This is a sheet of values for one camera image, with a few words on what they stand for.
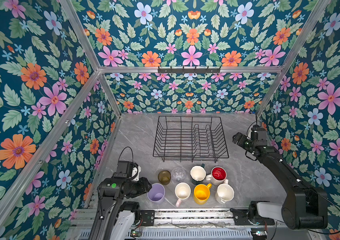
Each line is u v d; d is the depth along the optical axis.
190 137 1.03
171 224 0.73
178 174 0.82
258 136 0.65
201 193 0.81
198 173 0.86
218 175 0.86
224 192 0.81
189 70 0.93
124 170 0.56
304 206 0.41
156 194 0.80
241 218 0.73
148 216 0.74
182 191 0.81
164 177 0.86
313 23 0.73
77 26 0.74
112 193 0.47
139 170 0.71
